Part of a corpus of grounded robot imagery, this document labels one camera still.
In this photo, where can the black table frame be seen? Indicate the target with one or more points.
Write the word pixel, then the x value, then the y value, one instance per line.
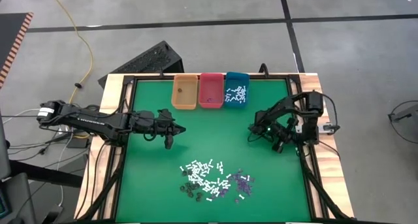
pixel 277 77

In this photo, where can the blue plastic bin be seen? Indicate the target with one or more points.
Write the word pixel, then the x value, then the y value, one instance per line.
pixel 230 78

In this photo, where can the black perforated metal case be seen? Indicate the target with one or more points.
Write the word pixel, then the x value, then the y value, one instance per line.
pixel 147 59

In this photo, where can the black floor bar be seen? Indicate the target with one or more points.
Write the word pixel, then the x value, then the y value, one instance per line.
pixel 45 173

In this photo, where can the orange plastic bin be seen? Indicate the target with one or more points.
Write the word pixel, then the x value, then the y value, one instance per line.
pixel 186 98

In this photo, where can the black mat orange striped edge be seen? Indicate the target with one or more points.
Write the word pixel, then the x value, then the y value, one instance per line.
pixel 9 34

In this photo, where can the green table mat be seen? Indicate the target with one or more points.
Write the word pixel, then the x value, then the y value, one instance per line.
pixel 277 191

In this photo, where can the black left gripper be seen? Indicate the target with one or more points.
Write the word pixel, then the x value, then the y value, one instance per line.
pixel 153 124

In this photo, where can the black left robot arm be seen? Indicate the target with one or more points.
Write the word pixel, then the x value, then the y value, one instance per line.
pixel 88 121

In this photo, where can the wooden table side board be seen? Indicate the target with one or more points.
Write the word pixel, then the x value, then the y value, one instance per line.
pixel 333 171
pixel 93 171

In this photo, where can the black frame hook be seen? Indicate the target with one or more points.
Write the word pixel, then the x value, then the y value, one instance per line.
pixel 264 69

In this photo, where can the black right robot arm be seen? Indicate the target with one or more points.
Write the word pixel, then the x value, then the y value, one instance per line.
pixel 294 103

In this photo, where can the pink plastic bin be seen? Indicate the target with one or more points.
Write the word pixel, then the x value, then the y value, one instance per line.
pixel 209 85

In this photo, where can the grey metal post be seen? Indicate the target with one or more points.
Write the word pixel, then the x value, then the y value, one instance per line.
pixel 4 145

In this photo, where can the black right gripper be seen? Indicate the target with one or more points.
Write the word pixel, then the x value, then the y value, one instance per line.
pixel 281 132

